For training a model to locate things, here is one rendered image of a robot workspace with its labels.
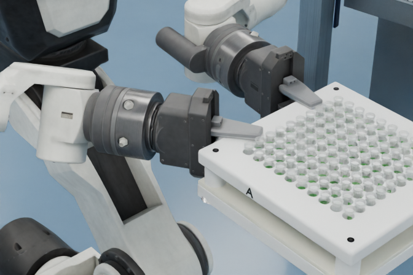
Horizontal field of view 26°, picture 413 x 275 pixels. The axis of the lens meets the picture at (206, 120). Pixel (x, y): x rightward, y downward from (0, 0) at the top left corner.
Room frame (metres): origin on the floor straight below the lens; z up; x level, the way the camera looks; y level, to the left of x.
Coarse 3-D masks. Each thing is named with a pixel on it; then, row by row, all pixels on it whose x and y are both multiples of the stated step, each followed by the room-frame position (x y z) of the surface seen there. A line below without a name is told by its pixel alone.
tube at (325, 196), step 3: (321, 192) 0.78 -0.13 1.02; (324, 192) 0.78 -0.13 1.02; (327, 192) 0.78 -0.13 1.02; (330, 192) 0.78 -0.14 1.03; (321, 195) 0.77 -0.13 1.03; (324, 195) 0.78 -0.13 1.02; (327, 195) 0.78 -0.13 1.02; (330, 195) 0.77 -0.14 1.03; (321, 198) 0.77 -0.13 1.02; (324, 198) 0.77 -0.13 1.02; (327, 198) 0.77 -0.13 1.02; (330, 198) 0.77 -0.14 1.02; (321, 201) 0.77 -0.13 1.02; (324, 201) 0.77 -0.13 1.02; (327, 201) 0.77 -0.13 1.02; (330, 201) 0.77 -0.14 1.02
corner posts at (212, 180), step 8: (208, 176) 0.86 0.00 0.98; (216, 176) 0.86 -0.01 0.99; (208, 184) 0.86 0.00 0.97; (216, 184) 0.86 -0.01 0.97; (224, 184) 0.87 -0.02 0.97; (336, 264) 0.71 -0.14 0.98; (344, 264) 0.70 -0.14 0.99; (360, 264) 0.71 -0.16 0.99; (336, 272) 0.71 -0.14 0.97; (344, 272) 0.70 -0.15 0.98; (352, 272) 0.70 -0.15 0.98
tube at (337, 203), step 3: (333, 198) 0.77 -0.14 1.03; (336, 198) 0.77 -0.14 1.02; (339, 198) 0.77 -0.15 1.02; (333, 201) 0.77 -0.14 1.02; (336, 201) 0.77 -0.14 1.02; (339, 201) 0.77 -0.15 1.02; (342, 201) 0.76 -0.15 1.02; (333, 204) 0.76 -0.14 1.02; (336, 204) 0.76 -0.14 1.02; (339, 204) 0.76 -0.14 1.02; (342, 204) 0.76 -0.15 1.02; (333, 207) 0.76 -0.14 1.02; (336, 207) 0.76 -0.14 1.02; (339, 207) 0.76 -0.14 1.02; (342, 207) 0.76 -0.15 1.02; (333, 210) 0.76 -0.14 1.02; (336, 210) 0.76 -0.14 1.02; (339, 210) 0.76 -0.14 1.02
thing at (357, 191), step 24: (336, 120) 0.92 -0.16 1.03; (360, 120) 0.93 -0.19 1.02; (288, 144) 0.87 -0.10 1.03; (312, 144) 0.87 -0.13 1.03; (360, 144) 0.88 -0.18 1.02; (384, 144) 0.88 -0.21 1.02; (408, 144) 0.87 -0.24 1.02; (288, 168) 0.84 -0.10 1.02; (312, 168) 0.83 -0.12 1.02; (336, 168) 0.83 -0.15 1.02; (384, 168) 0.83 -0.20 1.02; (336, 192) 0.78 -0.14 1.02; (360, 192) 0.78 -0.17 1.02
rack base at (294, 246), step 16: (208, 192) 0.86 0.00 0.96; (224, 192) 0.85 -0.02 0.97; (240, 192) 0.85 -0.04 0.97; (224, 208) 0.84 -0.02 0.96; (240, 208) 0.82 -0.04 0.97; (256, 208) 0.82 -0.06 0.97; (240, 224) 0.82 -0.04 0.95; (256, 224) 0.80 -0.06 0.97; (272, 224) 0.79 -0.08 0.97; (288, 224) 0.79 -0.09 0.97; (272, 240) 0.77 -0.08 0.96; (288, 240) 0.76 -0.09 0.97; (304, 240) 0.76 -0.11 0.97; (400, 240) 0.76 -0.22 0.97; (288, 256) 0.76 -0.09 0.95; (304, 256) 0.74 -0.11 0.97; (320, 256) 0.74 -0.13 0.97; (368, 256) 0.74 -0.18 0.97; (384, 256) 0.74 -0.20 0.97; (400, 256) 0.75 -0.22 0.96; (304, 272) 0.74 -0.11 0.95; (320, 272) 0.72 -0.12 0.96; (368, 272) 0.71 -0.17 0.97; (384, 272) 0.73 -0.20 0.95
